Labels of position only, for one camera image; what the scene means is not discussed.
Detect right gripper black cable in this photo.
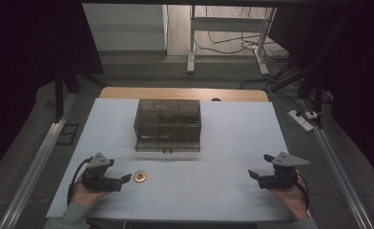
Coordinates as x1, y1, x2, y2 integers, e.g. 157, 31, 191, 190
294, 171, 311, 212

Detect white power strip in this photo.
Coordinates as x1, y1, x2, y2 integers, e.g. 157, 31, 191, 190
287, 109, 315, 133

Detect round gold badge red centre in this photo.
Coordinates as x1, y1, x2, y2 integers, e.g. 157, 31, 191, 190
133, 169, 148, 184

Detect wooden table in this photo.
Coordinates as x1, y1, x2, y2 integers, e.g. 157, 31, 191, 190
98, 87, 270, 103

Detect white board table cover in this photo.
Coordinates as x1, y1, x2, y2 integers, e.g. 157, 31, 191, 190
46, 97, 296, 222

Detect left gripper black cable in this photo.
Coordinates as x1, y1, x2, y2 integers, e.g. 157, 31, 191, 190
66, 156, 94, 208

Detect white metal desk frame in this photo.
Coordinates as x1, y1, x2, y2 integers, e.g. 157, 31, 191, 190
186, 5, 277, 76

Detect black stand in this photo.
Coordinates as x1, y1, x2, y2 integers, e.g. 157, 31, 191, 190
52, 61, 108, 124
270, 9, 355, 130

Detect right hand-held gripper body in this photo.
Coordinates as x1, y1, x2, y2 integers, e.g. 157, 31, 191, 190
258, 151, 311, 190

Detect white cabinet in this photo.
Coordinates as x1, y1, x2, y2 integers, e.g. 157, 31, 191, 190
81, 3, 169, 52

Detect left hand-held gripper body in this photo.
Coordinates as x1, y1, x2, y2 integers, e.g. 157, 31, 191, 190
80, 152, 123, 193

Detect person's left hand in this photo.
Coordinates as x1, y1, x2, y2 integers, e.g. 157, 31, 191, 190
71, 181, 110, 210

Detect black floor cables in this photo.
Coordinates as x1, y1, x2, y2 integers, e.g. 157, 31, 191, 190
193, 5, 303, 94

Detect aluminium rail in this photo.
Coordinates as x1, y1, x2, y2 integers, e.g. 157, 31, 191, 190
0, 93, 77, 229
298, 96, 374, 229

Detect smoky transparent drawer box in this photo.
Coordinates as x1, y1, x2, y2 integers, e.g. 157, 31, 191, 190
133, 98, 202, 154

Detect person's right hand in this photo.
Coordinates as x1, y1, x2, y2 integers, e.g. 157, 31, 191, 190
268, 170, 311, 220

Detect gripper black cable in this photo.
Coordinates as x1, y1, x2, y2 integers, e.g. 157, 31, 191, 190
294, 171, 311, 212
66, 156, 94, 208

